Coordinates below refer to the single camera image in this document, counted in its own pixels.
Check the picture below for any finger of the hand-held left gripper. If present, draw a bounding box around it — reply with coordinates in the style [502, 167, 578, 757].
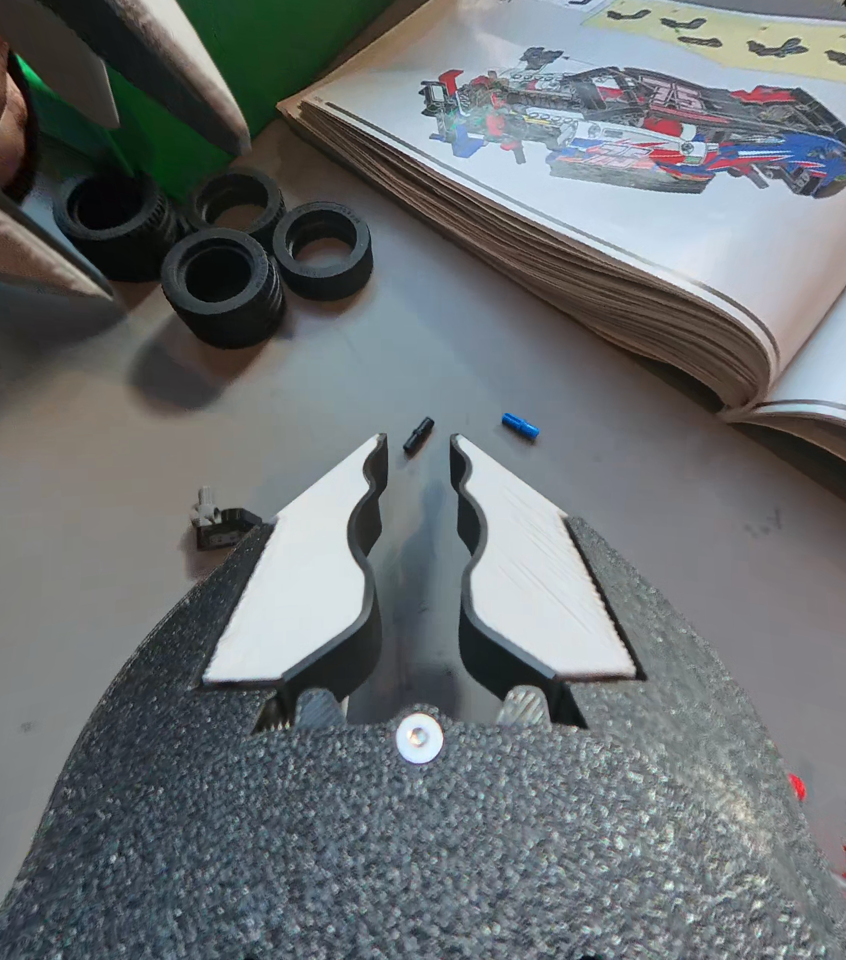
[0, 144, 116, 305]
[0, 0, 254, 159]

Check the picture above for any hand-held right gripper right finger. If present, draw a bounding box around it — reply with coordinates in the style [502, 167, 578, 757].
[449, 432, 639, 706]

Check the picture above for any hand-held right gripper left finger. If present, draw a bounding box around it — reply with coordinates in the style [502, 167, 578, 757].
[200, 432, 388, 702]

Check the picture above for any black angled toy beam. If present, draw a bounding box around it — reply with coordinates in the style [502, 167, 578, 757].
[195, 507, 265, 552]

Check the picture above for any green plastic bin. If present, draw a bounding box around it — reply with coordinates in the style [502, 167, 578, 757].
[18, 0, 403, 201]

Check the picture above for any grey desk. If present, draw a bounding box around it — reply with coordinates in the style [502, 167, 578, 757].
[0, 112, 846, 924]

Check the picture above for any open instruction booklet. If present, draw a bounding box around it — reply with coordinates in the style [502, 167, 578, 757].
[276, 0, 846, 520]

